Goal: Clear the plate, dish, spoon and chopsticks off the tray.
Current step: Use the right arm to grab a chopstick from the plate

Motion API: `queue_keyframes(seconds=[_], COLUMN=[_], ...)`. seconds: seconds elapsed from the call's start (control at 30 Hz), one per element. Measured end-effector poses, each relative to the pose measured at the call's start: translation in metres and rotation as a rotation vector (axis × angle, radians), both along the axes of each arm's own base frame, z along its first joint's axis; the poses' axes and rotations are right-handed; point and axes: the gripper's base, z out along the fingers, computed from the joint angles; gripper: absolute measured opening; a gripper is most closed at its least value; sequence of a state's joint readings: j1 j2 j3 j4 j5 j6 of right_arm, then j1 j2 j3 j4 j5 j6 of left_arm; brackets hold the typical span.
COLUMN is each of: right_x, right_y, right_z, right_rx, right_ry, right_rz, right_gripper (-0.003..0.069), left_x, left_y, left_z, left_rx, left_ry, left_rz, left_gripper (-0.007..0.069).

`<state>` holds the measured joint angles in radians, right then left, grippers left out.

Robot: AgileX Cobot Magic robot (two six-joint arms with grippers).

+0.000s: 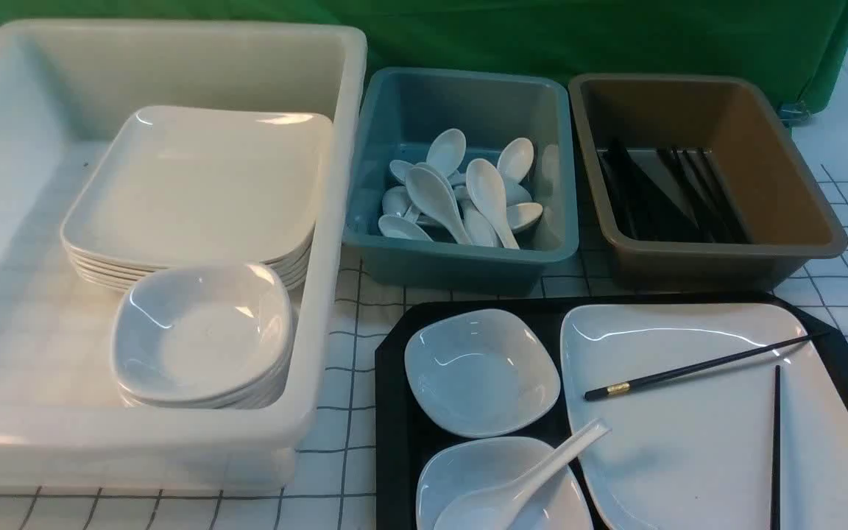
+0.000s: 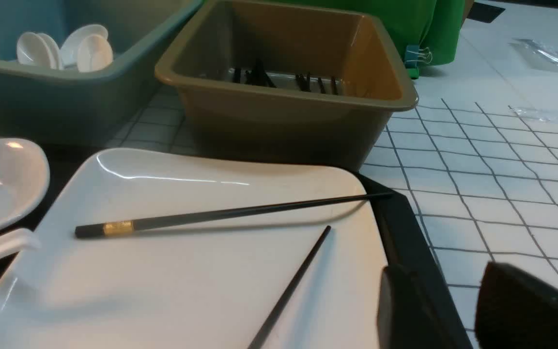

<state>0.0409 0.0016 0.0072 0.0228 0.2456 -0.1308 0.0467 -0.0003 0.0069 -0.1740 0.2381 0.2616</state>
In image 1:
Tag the white square bowl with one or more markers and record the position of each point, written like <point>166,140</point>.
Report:
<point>483,373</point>
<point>482,463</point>

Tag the black chopstick gold band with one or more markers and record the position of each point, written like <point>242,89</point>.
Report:
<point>648,381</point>

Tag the white ceramic soup spoon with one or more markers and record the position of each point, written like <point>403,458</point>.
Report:
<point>498,506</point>

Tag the large white square plate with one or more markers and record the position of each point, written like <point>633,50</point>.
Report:
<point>695,452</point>

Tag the black chopstick vertical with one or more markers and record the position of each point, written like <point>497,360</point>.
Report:
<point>774,515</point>

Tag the pile of white spoons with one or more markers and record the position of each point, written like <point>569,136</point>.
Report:
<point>401,218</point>

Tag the teal plastic bin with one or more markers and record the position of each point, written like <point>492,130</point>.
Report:
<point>403,111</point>

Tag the black serving tray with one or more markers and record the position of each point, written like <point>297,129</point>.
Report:
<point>406,438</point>

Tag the stack of white bowls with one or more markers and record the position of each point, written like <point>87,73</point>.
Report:
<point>204,337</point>

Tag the pile of black chopsticks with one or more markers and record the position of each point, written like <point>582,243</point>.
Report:
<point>643,211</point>

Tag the stack of white plates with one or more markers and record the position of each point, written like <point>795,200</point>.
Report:
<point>184,186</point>

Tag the brown plastic bin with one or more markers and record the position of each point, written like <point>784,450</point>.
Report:
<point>777,198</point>

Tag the silver binder clip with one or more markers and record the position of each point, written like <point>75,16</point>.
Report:
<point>793,114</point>

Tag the large white plastic bin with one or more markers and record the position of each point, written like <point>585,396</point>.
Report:
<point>66,88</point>

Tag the green backdrop cloth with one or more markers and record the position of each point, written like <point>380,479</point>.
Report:
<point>792,50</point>

